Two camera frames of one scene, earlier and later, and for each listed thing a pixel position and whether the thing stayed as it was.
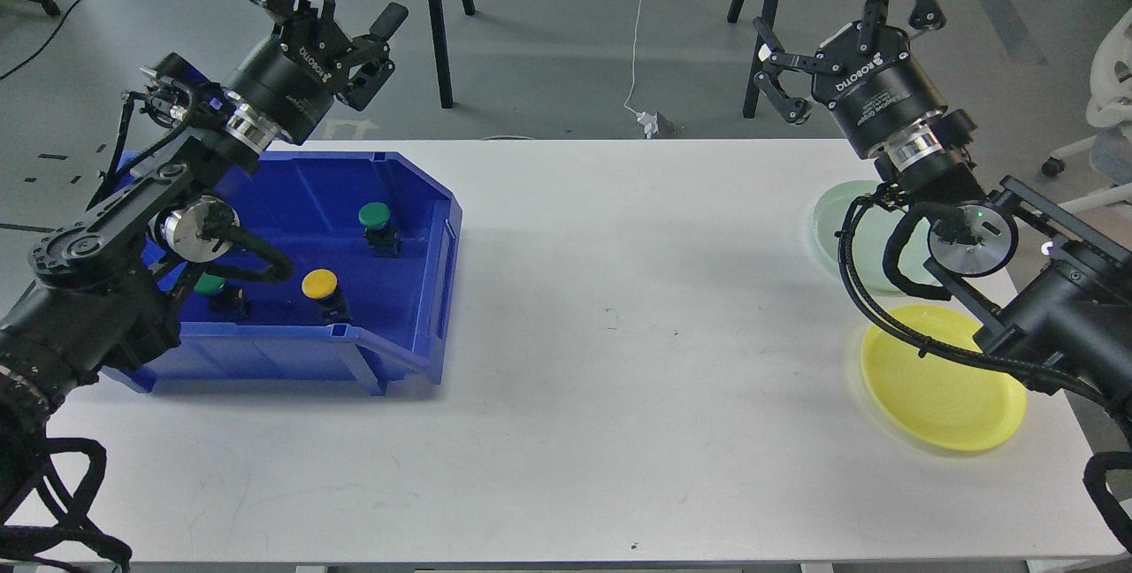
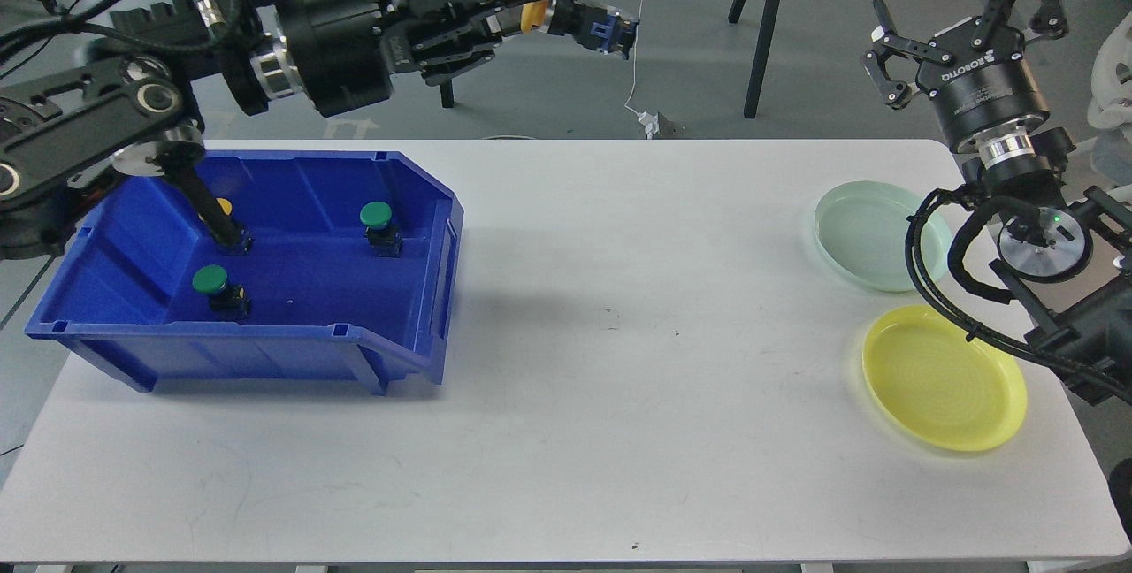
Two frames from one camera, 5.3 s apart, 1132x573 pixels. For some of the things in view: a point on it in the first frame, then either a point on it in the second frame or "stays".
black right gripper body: (880, 93) -> (979, 77)
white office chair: (1110, 111) stays
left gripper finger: (373, 55) -> (447, 57)
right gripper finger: (777, 60) -> (895, 93)
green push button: (385, 240) stays
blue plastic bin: (372, 240) stays
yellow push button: (319, 283) -> (604, 29)
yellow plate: (944, 402) stays
